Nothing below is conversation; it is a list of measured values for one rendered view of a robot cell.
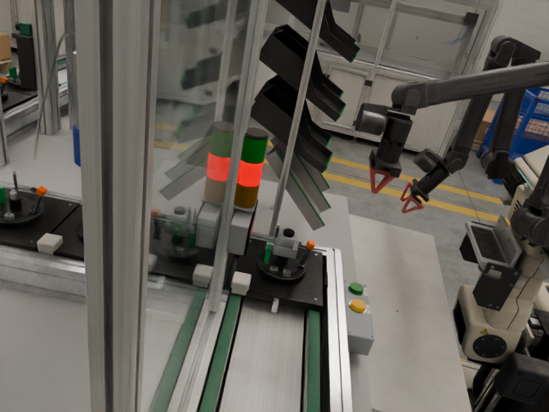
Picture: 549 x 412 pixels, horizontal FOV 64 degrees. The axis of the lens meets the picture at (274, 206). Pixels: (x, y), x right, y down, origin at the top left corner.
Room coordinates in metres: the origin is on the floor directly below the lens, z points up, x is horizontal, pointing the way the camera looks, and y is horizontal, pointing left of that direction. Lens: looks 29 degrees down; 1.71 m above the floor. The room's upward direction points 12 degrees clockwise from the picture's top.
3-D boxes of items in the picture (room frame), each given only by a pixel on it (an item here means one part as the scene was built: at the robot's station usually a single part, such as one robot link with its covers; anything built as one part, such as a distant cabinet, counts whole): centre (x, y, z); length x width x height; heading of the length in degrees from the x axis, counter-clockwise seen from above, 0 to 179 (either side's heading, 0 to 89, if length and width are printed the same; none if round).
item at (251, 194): (0.79, 0.06, 1.28); 0.05 x 0.05 x 0.05
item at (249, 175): (0.79, 0.06, 1.33); 0.05 x 0.05 x 0.05
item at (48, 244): (0.97, 0.45, 1.01); 0.24 x 0.24 x 0.13; 1
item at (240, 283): (0.88, 0.04, 0.97); 0.05 x 0.05 x 0.04; 1
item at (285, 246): (0.98, -0.04, 1.06); 0.08 x 0.04 x 0.07; 91
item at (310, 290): (0.98, -0.05, 0.96); 0.24 x 0.24 x 0.02; 1
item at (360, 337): (0.90, -0.27, 0.93); 0.21 x 0.07 x 0.06; 1
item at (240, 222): (0.79, 0.06, 1.29); 0.12 x 0.05 x 0.25; 1
